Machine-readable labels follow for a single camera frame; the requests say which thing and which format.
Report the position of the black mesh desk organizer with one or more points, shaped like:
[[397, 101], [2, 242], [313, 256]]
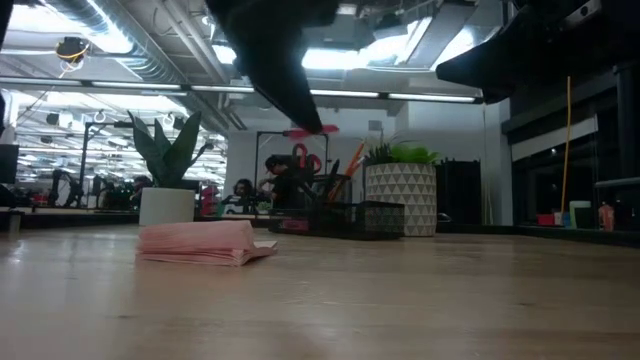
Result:
[[375, 220]]

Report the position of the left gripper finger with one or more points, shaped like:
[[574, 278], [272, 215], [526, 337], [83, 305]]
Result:
[[280, 70]]

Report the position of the small metal cylinder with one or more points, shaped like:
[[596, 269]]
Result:
[[15, 221]]

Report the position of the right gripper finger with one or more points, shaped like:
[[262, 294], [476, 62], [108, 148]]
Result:
[[490, 70]]

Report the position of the long ceiling light strip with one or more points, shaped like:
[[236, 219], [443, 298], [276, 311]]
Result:
[[400, 96]]

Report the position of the black cabinet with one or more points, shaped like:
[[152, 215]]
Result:
[[457, 192]]

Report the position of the black background monitor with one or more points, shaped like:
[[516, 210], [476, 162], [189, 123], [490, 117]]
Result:
[[9, 165]]

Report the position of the orange bottle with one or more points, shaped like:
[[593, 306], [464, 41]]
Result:
[[606, 217]]

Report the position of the small red box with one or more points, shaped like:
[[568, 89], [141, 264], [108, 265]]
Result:
[[546, 220]]

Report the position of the snake plant in white pot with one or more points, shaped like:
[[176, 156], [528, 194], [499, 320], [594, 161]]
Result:
[[167, 205]]

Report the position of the black gantry frame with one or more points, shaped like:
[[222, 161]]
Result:
[[100, 125], [270, 133]]

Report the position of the person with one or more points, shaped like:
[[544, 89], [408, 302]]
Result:
[[282, 182], [244, 189]]

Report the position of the pink eraser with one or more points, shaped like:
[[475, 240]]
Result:
[[294, 225]]

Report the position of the green background object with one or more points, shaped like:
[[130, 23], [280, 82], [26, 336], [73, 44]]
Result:
[[235, 206]]

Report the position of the red background machine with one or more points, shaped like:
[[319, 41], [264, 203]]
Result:
[[210, 200]]

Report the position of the pink sticky note pad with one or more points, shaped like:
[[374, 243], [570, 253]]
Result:
[[200, 242]]

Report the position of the orange-red eraser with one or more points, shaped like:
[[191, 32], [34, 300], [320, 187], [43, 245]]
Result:
[[296, 133]]

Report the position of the succulent in patterned white pot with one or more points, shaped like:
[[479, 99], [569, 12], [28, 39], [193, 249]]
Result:
[[400, 195]]

